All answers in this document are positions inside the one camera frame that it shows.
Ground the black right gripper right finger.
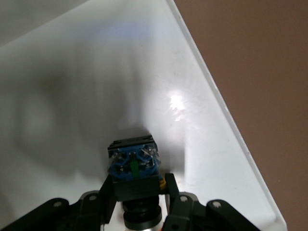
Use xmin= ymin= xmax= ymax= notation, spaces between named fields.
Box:
xmin=163 ymin=172 xmax=202 ymax=231

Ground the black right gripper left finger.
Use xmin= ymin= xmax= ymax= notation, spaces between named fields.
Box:
xmin=78 ymin=175 xmax=116 ymax=231

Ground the orange push button blue block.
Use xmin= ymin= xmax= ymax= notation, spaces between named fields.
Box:
xmin=107 ymin=134 xmax=167 ymax=231

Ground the white pull-out drawer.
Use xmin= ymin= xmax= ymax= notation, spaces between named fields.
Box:
xmin=0 ymin=0 xmax=288 ymax=231

